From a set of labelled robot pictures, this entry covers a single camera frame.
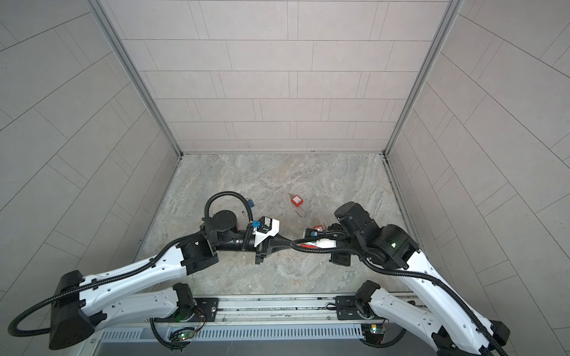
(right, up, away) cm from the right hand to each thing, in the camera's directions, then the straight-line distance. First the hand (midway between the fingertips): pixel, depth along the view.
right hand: (321, 245), depth 65 cm
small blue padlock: (-28, +8, +31) cm, 43 cm away
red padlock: (-5, +4, -12) cm, 13 cm away
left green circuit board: (-41, -26, 0) cm, 49 cm away
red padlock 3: (-7, +8, +32) cm, 33 cm away
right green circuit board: (+16, -29, +3) cm, 33 cm away
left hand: (-8, +2, -6) cm, 10 cm away
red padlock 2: (+2, -2, +24) cm, 24 cm away
